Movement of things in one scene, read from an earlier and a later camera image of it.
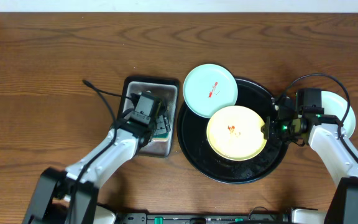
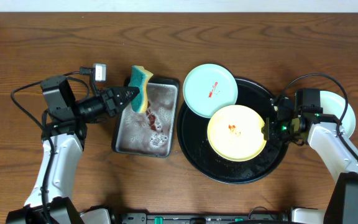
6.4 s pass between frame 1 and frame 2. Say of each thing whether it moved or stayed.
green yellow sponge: moved
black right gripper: stayed
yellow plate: stayed
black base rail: stayed
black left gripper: moved
